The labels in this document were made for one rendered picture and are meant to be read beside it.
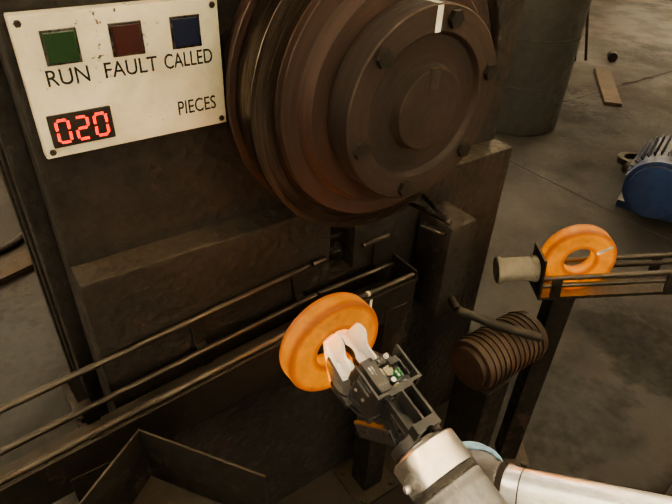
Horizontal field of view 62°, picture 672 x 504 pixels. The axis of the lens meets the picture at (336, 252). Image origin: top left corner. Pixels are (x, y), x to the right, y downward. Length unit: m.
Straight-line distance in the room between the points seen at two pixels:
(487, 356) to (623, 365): 0.99
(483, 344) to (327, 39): 0.79
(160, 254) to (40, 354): 1.26
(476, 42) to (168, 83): 0.44
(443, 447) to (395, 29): 0.51
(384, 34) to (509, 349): 0.81
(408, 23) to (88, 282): 0.58
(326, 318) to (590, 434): 1.31
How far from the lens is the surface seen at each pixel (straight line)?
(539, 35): 3.58
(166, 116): 0.86
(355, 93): 0.73
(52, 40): 0.79
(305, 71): 0.76
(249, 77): 0.77
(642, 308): 2.51
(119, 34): 0.81
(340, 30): 0.75
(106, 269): 0.93
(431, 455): 0.70
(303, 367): 0.80
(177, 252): 0.93
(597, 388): 2.08
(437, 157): 0.90
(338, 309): 0.77
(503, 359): 1.31
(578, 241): 1.28
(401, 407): 0.73
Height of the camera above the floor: 1.40
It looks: 35 degrees down
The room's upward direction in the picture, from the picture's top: 3 degrees clockwise
